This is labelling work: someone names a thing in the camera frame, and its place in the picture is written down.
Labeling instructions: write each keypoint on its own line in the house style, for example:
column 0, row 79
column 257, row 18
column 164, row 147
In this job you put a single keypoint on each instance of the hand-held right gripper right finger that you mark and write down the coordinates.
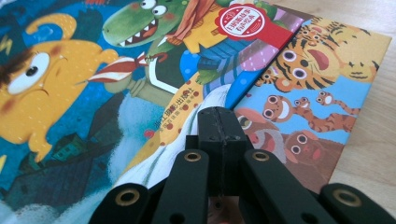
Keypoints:
column 233, row 137

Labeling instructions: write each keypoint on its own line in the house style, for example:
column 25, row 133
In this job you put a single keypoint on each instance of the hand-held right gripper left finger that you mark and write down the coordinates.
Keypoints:
column 213, row 130

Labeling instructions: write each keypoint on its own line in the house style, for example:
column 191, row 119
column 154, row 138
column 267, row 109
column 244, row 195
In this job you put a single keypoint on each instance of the cartoon animals picture book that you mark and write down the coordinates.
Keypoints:
column 327, row 93

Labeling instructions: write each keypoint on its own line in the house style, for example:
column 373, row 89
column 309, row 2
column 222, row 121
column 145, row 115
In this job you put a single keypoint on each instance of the dark blue monster picture book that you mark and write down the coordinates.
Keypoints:
column 77, row 93

